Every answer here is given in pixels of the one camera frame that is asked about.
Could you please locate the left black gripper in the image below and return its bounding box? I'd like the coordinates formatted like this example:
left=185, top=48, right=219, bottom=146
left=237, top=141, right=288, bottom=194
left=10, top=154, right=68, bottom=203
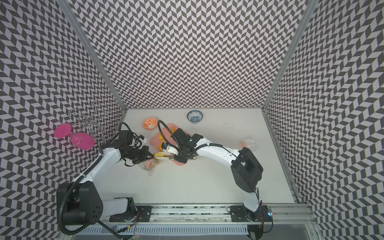
left=124, top=145, right=155, bottom=164

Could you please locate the clear resealable bag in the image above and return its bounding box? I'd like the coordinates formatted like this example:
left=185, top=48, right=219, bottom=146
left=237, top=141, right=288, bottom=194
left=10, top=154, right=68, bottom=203
left=239, top=136, right=258, bottom=152
left=139, top=159, right=160, bottom=177

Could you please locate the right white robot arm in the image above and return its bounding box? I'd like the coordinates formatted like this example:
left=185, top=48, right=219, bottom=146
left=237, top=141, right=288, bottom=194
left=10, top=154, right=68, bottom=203
left=172, top=134, right=264, bottom=222

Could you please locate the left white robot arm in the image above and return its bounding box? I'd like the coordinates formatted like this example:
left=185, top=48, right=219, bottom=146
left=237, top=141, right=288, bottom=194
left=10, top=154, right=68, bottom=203
left=57, top=142, right=154, bottom=236

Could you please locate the pink plastic tray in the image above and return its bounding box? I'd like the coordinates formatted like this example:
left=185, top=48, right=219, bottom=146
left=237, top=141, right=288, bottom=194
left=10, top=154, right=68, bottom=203
left=150, top=128, right=184, bottom=166

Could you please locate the blue patterned small bowl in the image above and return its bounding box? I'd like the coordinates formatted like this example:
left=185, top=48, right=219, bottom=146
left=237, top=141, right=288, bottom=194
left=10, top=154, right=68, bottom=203
left=187, top=110, right=204, bottom=124

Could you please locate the orange patterned small bowl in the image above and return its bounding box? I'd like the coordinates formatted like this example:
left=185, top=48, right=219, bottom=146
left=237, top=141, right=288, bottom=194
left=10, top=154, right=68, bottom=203
left=142, top=117, right=158, bottom=131

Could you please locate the pink round disc lower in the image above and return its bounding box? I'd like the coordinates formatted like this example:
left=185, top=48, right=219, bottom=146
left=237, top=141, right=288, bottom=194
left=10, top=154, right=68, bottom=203
left=70, top=133, right=95, bottom=151

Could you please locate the pink round disc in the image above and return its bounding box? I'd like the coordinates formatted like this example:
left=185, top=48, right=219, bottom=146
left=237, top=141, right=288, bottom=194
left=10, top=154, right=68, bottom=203
left=54, top=123, right=72, bottom=139
left=70, top=133, right=95, bottom=151

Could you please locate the pink round disc upper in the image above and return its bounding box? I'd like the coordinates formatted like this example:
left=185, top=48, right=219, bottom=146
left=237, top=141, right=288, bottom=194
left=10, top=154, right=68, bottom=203
left=54, top=123, right=72, bottom=139

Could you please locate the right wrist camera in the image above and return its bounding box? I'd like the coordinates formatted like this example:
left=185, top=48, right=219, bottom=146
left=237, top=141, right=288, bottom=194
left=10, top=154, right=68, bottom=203
left=161, top=143, right=179, bottom=155

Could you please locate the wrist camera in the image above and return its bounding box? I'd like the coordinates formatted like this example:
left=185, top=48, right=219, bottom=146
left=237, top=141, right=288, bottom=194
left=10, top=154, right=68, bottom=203
left=134, top=135, right=147, bottom=148
left=161, top=143, right=179, bottom=155

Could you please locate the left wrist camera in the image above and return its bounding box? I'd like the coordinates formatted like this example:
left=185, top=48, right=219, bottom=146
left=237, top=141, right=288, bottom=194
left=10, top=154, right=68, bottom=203
left=134, top=135, right=147, bottom=148

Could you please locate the wire spiral stand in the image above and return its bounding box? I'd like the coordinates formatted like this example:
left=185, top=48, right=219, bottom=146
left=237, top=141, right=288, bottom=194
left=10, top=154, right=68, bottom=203
left=69, top=101, right=111, bottom=148

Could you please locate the metal base rail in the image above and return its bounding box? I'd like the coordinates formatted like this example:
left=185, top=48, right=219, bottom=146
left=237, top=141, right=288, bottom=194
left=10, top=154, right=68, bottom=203
left=101, top=204, right=316, bottom=237

